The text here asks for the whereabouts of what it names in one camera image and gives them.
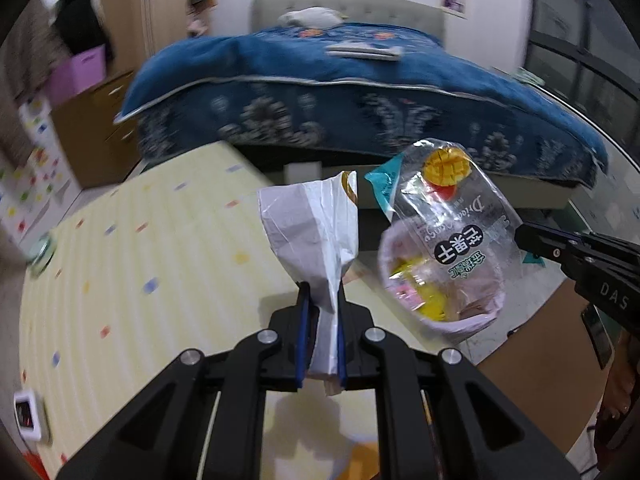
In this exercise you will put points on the white folded cloth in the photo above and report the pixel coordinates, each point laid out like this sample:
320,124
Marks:
365,51

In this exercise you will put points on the white foil bag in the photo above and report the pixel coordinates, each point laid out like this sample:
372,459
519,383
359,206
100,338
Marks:
305,230

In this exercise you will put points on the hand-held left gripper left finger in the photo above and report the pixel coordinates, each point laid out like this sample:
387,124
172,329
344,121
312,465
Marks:
302,320

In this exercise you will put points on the light wooden wardrobe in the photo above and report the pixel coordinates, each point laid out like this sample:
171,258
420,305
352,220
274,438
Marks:
150,0

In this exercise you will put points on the dark glass window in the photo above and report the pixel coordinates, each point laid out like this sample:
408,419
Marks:
575,60

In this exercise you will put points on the white pillow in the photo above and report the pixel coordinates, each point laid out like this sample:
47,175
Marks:
312,16

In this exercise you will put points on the round green tin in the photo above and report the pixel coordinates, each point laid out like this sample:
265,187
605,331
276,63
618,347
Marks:
42,255

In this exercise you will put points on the purple plastic basket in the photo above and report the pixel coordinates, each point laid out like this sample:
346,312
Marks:
75,75

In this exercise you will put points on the yellow striped tablecloth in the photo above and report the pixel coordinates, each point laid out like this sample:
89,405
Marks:
150,260

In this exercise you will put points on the black smartphone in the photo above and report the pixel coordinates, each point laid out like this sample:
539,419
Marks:
597,337

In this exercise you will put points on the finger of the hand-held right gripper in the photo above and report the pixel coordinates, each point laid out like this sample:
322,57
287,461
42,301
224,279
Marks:
547,235
555,256

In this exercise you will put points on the brown cardboard box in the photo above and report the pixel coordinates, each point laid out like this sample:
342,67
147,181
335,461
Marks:
540,360

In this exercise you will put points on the white portable charger device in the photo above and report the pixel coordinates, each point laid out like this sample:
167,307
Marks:
27,415

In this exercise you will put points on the pink lined waste bin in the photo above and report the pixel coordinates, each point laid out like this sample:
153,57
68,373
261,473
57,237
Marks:
465,327

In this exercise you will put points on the white polka dot cabinet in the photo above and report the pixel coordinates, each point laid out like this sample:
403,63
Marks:
35,175

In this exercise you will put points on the blue floral blanket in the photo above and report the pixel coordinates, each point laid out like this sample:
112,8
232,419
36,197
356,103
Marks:
350,60

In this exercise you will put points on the wooden drawer cabinet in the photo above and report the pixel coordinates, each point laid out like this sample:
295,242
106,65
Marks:
85,130

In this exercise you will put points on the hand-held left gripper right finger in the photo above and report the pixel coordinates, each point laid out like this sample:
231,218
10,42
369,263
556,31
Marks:
341,350

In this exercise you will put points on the clear fruit snack bag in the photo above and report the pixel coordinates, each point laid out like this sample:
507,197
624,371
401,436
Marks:
450,220

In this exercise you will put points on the black jacket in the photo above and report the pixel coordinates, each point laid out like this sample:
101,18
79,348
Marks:
82,10

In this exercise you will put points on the grey upholstered bed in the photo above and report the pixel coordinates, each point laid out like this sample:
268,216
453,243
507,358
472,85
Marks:
350,7

